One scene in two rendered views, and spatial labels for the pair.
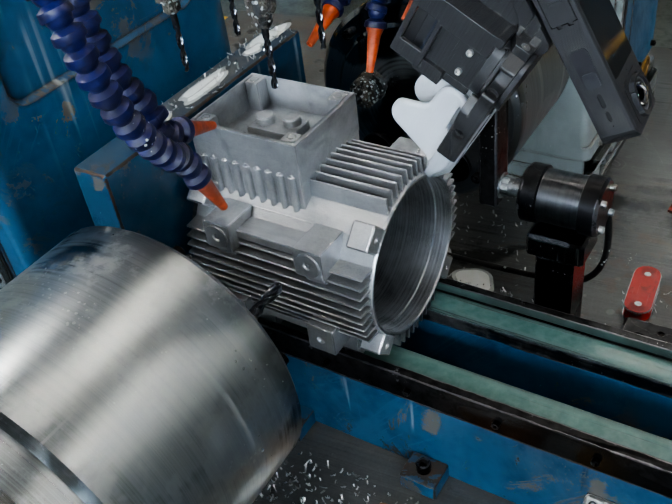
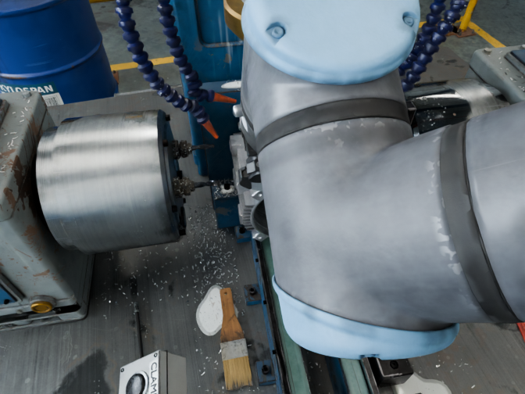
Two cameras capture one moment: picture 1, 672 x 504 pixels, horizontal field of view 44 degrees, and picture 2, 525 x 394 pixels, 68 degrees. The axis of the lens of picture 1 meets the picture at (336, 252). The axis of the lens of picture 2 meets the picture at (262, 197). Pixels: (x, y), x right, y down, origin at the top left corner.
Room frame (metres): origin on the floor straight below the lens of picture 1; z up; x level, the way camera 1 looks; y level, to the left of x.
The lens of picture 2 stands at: (0.24, -0.33, 1.57)
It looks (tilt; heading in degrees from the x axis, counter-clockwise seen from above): 49 degrees down; 44
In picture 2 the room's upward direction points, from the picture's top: straight up
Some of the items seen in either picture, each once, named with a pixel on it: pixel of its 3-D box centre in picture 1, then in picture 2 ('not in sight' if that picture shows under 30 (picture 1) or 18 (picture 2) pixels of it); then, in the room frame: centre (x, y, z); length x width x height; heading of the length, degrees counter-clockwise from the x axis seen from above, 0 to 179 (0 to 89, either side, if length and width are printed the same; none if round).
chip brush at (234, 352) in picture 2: not in sight; (231, 334); (0.42, -0.08, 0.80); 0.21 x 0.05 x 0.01; 55
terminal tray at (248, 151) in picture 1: (278, 140); not in sight; (0.69, 0.04, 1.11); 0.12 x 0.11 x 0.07; 53
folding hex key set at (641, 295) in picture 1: (642, 294); not in sight; (0.72, -0.35, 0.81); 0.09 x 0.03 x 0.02; 148
